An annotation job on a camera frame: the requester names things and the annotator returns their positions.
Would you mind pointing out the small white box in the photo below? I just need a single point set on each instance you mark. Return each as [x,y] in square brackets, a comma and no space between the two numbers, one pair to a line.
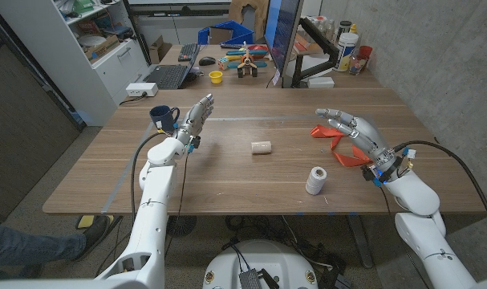
[320,82]

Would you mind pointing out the computer monitor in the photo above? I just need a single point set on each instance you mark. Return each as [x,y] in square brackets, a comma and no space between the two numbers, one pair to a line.
[281,28]

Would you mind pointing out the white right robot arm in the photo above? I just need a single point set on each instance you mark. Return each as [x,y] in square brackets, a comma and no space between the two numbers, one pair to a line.
[415,192]

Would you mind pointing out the clear glass jar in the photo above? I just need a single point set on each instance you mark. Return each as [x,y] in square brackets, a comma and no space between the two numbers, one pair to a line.
[357,65]

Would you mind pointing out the cardboard box with open flaps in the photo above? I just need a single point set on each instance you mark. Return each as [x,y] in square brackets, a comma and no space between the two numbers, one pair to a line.
[159,50]

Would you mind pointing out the black laptop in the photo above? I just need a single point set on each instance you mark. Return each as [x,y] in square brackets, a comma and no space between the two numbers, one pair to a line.
[169,76]

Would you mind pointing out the white power strip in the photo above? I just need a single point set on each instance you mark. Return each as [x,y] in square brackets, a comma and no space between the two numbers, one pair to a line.
[141,89]

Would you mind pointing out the white shelf cabinet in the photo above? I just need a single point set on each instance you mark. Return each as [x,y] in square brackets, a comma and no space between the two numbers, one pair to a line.
[106,80]

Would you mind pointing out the black keyboard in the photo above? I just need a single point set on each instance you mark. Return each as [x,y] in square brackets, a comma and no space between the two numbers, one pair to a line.
[188,52]

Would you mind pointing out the black computer mouse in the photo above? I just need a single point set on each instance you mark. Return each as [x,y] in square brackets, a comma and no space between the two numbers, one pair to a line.
[207,61]

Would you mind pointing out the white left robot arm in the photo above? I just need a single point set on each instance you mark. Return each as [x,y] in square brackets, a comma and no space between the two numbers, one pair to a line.
[155,192]

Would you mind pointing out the small yellow cup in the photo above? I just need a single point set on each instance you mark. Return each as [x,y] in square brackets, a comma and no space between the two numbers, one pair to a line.
[216,77]

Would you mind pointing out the person leg in jeans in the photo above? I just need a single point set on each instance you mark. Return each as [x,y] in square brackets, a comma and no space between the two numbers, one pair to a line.
[26,245]

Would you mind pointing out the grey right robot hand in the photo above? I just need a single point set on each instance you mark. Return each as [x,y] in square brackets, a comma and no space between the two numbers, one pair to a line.
[365,134]

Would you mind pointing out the wooden toy airplane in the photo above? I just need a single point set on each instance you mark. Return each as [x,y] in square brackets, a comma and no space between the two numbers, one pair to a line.
[247,62]

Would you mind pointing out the yellow bottle cap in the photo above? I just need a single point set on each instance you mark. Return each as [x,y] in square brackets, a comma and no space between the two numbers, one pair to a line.
[353,29]

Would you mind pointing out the white bowl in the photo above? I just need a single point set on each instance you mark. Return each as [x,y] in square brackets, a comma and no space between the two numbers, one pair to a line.
[90,40]

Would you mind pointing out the round black fan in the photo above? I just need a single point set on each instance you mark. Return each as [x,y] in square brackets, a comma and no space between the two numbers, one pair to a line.
[183,226]

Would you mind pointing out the red bowl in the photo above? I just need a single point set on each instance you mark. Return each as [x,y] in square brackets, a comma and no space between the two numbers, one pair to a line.
[260,49]

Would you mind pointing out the beige bandage roll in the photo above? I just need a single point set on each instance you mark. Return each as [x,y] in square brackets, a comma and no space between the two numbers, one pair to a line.
[261,147]

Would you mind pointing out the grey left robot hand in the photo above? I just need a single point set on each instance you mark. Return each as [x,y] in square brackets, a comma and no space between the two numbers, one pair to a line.
[196,119]

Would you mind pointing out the colourful toy cube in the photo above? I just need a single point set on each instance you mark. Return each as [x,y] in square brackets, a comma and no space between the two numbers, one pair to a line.
[223,63]

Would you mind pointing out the brown cardboard cutout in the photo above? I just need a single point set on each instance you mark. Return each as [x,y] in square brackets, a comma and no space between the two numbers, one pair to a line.
[263,12]

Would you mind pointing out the red cup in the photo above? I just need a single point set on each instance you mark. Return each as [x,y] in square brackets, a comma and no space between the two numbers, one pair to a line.
[365,51]

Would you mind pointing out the black shoe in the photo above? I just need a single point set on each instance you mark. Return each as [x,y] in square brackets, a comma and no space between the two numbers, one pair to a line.
[94,233]

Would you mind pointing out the printed cardboard box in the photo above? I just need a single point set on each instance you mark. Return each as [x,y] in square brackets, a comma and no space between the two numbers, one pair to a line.
[104,47]

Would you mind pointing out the white canister blue label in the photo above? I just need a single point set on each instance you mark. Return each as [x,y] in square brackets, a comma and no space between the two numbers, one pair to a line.
[345,52]

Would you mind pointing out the white robot torso base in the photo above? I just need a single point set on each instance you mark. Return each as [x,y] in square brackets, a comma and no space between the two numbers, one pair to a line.
[267,257]

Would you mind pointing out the dark blue mug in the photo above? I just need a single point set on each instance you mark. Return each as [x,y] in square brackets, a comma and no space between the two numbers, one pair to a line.
[162,116]

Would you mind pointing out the blue plastic bin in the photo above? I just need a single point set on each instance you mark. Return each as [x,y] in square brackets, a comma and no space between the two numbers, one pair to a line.
[237,30]

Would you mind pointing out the black-lid jar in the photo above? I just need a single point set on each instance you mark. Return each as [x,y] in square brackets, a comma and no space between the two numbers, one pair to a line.
[344,29]

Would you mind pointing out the yellow floor pad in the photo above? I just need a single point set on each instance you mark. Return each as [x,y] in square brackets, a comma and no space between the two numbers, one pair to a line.
[84,221]

